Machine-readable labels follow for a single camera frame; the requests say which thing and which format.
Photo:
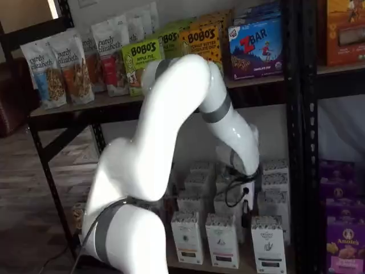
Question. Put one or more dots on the blue ZBar box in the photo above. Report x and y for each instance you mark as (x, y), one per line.
(256, 12)
(256, 51)

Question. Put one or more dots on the white granola bag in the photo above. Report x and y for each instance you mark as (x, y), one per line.
(151, 17)
(135, 25)

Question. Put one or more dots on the white floral tea box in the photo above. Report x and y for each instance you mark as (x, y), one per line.
(201, 167)
(276, 167)
(196, 181)
(272, 204)
(275, 182)
(191, 204)
(219, 208)
(221, 182)

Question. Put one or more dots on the yellow Bobo's peanut butter box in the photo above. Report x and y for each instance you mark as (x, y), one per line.
(199, 40)

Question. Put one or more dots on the black metal shelf rack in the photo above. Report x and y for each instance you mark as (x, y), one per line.
(306, 85)
(293, 142)

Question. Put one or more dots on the dark brown leather chair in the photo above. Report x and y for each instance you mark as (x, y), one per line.
(14, 97)

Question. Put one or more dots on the white tea box orange strip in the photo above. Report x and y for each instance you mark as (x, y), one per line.
(186, 239)

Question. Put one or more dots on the red purely elizabeth granola bag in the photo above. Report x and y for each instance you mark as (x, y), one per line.
(109, 57)

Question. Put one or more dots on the brown purely elizabeth granola bag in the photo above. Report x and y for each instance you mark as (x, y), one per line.
(91, 65)

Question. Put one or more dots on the orange snack box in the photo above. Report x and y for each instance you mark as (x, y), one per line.
(345, 34)

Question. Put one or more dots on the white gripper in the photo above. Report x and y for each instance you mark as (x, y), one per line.
(250, 194)

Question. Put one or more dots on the orange purely elizabeth granola bag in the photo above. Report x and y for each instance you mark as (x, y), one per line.
(77, 80)

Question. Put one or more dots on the brown patterned box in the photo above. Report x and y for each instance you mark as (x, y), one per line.
(78, 217)

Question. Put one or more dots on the purple Annie's box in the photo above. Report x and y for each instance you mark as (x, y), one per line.
(339, 191)
(336, 168)
(345, 242)

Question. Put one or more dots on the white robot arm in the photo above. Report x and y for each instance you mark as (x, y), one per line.
(159, 128)

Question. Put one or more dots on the white tea box green strip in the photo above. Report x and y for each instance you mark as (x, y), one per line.
(268, 245)

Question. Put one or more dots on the green Bobo's apple pie box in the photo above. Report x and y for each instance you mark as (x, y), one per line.
(137, 57)

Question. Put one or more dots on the white tea box pink strip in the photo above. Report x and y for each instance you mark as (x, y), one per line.
(222, 242)

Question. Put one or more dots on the blue purely elizabeth granola bag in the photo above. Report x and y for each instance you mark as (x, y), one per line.
(42, 74)

